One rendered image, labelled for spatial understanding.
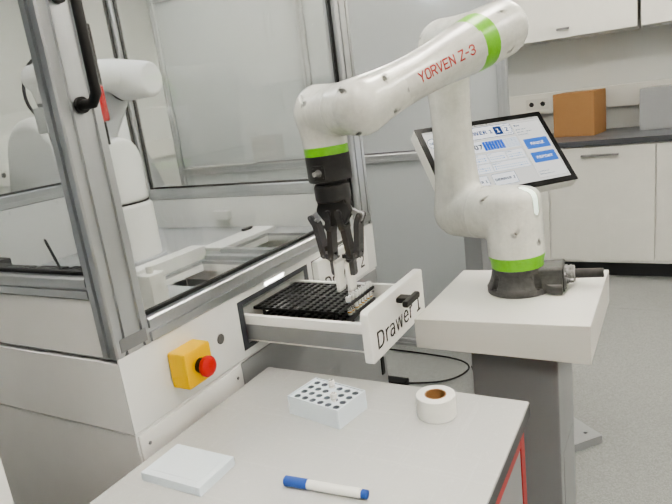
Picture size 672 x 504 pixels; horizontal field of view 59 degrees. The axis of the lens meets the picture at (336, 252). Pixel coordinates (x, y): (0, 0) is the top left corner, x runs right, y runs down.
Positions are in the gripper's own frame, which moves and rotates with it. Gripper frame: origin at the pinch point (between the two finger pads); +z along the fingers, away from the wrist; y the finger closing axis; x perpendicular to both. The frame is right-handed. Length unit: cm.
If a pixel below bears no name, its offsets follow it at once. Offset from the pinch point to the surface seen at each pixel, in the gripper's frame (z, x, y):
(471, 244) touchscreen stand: 20, 100, -3
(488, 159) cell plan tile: -11, 97, 7
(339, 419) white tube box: 18.4, -26.4, 9.6
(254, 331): 9.8, -10.5, -19.0
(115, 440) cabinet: 18, -44, -28
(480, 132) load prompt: -19, 104, 3
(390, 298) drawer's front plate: 4.6, -1.4, 10.7
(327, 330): 8.6, -10.3, -0.2
